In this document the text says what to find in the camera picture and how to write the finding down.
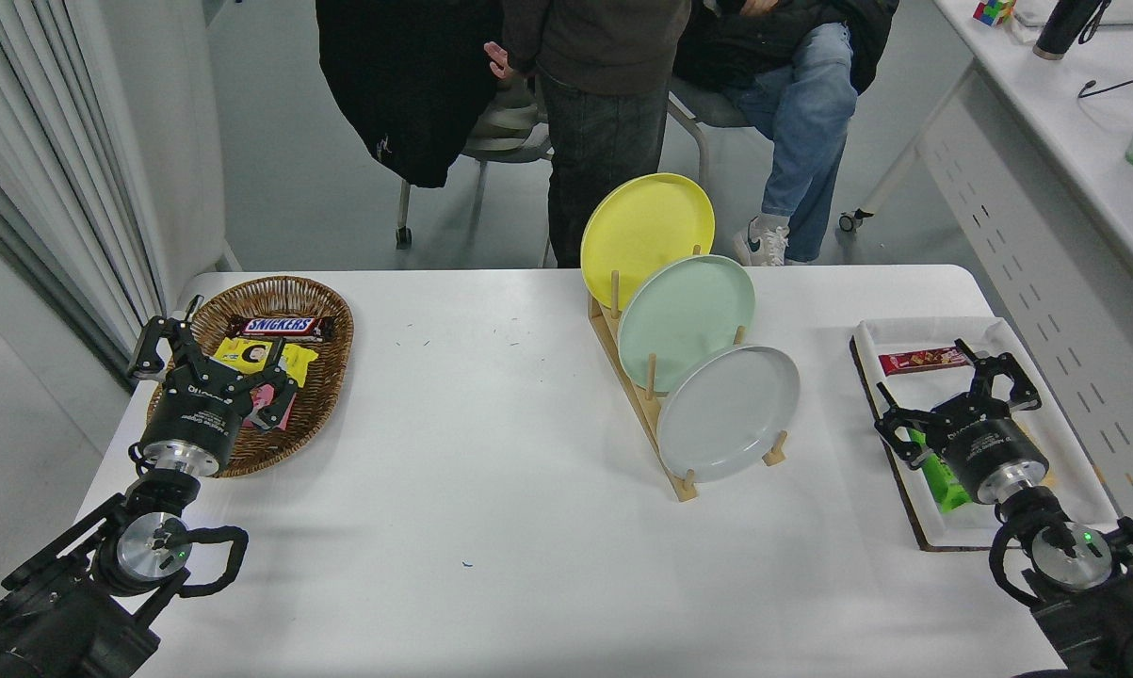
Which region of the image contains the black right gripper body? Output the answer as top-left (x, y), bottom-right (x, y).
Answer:
top-left (931, 399), bottom-right (1050, 505)

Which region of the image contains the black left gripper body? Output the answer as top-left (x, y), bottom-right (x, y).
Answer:
top-left (138, 372), bottom-right (252, 462)

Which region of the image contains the grey plate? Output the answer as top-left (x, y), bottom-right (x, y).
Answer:
top-left (656, 344), bottom-right (801, 484)

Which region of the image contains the wooden plate rack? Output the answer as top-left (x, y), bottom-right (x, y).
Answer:
top-left (589, 245), bottom-right (788, 503)

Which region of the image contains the mint green plate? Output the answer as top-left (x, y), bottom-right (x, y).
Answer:
top-left (617, 254), bottom-right (757, 395)

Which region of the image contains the yellow plate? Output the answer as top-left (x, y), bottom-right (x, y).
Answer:
top-left (580, 172), bottom-right (717, 312)

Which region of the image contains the pink snack packet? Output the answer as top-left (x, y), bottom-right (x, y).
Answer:
top-left (241, 377), bottom-right (299, 432)

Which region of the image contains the brown wicker basket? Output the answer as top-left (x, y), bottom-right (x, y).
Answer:
top-left (147, 275), bottom-right (355, 478)

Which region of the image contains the yellow snack packet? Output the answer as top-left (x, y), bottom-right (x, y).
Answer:
top-left (211, 336), bottom-right (320, 389)

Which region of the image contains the Snickers chocolate bar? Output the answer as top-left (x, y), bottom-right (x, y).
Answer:
top-left (225, 314), bottom-right (336, 342)

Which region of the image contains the green snack packet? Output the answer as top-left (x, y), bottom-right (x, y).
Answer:
top-left (910, 428), bottom-right (972, 514)

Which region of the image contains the white rectangular tray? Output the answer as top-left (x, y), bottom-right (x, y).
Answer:
top-left (853, 315), bottom-right (1121, 550)

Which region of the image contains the red snack bar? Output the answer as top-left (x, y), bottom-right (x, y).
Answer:
top-left (879, 345), bottom-right (977, 377)

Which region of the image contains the white curtain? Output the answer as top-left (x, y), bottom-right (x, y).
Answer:
top-left (0, 0), bottom-right (171, 387)

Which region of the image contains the white side desk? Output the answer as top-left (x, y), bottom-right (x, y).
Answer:
top-left (839, 0), bottom-right (1133, 542)

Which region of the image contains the black jacket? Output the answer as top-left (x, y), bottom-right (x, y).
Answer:
top-left (315, 0), bottom-right (509, 189)

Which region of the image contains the seated person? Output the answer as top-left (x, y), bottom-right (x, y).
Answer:
top-left (674, 0), bottom-right (901, 266)

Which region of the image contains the grey chair with jacket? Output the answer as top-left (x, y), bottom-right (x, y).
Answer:
top-left (395, 80), bottom-right (553, 250)

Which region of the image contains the black thermos bottle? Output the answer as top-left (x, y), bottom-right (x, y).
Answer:
top-left (1033, 0), bottom-right (1109, 61)

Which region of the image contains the grey chair with person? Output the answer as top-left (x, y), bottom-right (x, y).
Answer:
top-left (665, 77), bottom-right (755, 189)

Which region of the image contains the standing person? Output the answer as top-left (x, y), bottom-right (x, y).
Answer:
top-left (500, 0), bottom-right (694, 269)

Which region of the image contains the white flat device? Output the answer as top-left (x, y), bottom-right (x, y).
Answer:
top-left (1012, 0), bottom-right (1133, 29)

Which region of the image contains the black cable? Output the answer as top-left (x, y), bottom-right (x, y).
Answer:
top-left (1078, 78), bottom-right (1133, 109)

